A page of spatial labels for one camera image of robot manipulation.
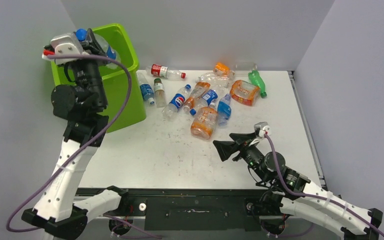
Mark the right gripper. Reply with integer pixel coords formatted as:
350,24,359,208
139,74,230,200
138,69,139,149
212,131,269,182

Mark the pepsi bottle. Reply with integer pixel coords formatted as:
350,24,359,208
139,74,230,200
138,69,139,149
70,28,120,72
162,84,191,120

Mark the blue label crushed water bottle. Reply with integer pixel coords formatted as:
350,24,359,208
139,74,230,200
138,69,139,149
217,94,232,126

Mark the large orange tea bottle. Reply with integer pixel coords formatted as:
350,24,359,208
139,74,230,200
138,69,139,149
190,102,218,140

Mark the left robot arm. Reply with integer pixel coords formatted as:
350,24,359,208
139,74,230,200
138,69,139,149
21,29,129,240

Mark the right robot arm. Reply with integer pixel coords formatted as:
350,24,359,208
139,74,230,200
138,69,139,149
212,132,384,240

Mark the blue label bottle near bin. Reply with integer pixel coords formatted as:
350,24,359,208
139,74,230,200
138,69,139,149
136,72,155,105

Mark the green plastic bin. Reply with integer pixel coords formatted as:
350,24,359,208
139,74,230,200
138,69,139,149
48,23,146,132

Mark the blue label blue cap bottle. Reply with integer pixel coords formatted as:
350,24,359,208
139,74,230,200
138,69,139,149
189,85,225,116

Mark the crushed orange tea bottle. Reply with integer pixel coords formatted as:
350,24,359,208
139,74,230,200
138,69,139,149
229,80,261,107

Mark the orange label slim bottle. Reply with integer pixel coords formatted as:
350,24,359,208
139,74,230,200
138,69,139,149
183,82,211,114

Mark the red label clear bottle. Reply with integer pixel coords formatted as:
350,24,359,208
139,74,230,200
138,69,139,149
145,64,186,81

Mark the clear crushed bottle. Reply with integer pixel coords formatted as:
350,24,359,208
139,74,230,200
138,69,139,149
195,72,234,86

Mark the green plastic bottle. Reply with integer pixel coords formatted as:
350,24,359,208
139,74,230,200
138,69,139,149
248,70,267,98

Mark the orange bottle at back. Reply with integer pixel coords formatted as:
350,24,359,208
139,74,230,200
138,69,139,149
213,62,235,78

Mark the green cap white label bottle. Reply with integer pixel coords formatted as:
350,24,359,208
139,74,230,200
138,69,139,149
153,78,167,108

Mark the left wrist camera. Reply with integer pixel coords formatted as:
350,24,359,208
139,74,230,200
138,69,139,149
42,32,84,61

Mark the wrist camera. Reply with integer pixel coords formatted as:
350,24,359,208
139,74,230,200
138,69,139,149
254,121,272,138
42,32,84,61

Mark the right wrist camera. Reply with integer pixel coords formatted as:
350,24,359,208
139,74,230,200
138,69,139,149
254,121,272,138

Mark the clear bottle at wall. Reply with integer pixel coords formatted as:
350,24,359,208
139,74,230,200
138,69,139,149
234,61,258,72

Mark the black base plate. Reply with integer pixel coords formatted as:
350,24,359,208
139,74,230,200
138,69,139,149
109,188,289,233

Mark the aluminium table edge rail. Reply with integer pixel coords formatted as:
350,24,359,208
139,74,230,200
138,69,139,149
287,70,327,187

